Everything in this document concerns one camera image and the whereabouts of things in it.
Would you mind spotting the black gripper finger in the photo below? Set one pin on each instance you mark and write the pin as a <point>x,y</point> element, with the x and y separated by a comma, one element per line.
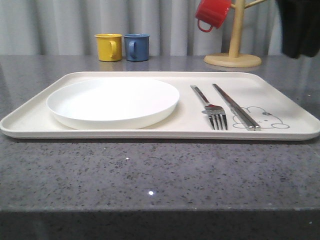
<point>300,22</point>

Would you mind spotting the silver chopstick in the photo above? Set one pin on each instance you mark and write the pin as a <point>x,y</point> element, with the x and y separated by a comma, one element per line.
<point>235,111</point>
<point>240,110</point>

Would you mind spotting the silver fork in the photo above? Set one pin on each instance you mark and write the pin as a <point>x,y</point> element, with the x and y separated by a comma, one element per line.
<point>216,114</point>

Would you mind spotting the white round plate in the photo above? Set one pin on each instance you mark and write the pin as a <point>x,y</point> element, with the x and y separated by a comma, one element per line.
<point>116,103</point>

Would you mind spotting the wooden mug tree stand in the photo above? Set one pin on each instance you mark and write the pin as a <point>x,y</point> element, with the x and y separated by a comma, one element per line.
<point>235,59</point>

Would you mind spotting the red mug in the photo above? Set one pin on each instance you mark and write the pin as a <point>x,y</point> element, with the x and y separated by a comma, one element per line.
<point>212,12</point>

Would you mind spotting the cream rabbit serving tray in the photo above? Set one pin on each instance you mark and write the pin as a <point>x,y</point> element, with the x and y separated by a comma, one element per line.
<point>279,117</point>

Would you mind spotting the blue mug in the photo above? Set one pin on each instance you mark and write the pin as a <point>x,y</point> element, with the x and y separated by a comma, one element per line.
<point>137,47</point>

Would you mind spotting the yellow mug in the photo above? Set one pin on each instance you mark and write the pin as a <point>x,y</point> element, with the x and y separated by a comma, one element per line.
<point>109,47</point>

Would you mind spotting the grey curtain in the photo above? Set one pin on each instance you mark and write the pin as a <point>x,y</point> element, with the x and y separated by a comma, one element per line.
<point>68,27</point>

